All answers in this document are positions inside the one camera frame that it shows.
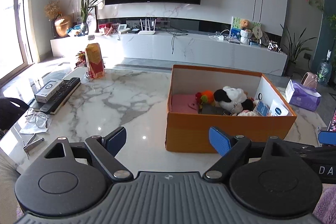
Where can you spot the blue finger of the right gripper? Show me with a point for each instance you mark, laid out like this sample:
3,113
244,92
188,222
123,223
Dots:
327,137

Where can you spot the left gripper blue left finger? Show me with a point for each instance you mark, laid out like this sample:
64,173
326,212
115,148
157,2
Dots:
103,150

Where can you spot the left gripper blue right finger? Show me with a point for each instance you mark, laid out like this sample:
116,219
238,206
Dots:
233,151

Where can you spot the dark grey gift box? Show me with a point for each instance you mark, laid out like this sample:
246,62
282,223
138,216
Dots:
211,110

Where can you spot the white black-eared plush toy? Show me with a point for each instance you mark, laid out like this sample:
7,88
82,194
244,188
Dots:
230,99

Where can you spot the orange crochet ball toy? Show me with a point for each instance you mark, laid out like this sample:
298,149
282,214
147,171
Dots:
205,98

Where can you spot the blue ocean tag card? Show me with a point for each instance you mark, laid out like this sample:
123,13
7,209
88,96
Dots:
261,109

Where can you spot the pink leather card holder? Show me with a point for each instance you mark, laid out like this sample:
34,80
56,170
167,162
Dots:
184,103

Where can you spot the cream crochet lamb doll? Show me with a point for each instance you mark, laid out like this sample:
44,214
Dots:
248,109

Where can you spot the smartphone on stand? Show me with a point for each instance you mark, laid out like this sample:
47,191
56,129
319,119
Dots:
332,125

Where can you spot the purple tissue pack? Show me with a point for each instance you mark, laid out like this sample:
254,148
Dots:
301,96

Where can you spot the orange cardboard storage box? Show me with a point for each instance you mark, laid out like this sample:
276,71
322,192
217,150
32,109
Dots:
188,131

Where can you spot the purple fluffy blanket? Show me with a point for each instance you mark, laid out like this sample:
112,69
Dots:
325,210

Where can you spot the pink small heater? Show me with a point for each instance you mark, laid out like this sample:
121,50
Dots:
310,80

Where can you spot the water bottle with pump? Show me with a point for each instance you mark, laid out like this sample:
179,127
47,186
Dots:
325,70

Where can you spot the black remote control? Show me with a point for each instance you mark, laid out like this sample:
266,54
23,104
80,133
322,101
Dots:
61,94

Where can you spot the eyeglasses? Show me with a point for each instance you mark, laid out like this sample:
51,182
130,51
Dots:
38,118

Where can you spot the red yellow carton box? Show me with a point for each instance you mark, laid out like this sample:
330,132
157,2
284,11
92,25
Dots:
94,61

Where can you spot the white small device box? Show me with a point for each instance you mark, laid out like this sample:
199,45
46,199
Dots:
48,90

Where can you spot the nail clipper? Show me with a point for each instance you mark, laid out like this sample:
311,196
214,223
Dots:
32,143

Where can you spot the black notebook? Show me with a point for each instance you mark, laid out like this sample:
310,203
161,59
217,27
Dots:
59,101

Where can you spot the white marble tv cabinet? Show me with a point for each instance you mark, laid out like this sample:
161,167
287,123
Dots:
191,49

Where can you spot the green potted plant right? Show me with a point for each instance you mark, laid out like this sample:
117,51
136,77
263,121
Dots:
294,46

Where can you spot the teddy bear on cabinet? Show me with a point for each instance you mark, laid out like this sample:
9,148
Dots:
245,32

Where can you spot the white wifi router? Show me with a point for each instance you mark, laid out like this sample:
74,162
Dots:
147,27

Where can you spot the potted plant on cabinet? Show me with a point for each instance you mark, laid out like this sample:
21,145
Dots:
85,9

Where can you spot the golden vase dried flowers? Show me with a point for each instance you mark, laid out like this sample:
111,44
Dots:
61,23

